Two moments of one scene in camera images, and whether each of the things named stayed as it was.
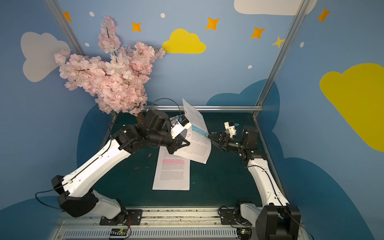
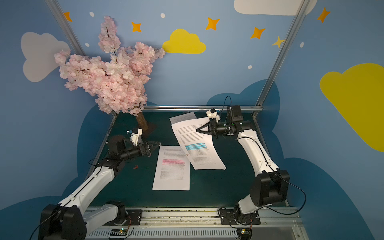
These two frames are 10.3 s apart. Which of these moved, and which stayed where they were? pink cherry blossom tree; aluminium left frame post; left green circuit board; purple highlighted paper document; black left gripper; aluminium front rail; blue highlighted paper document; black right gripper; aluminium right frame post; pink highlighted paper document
Moved: blue highlighted paper document; purple highlighted paper document; black right gripper; black left gripper
Stayed: aluminium left frame post; aluminium right frame post; pink highlighted paper document; left green circuit board; aluminium front rail; pink cherry blossom tree
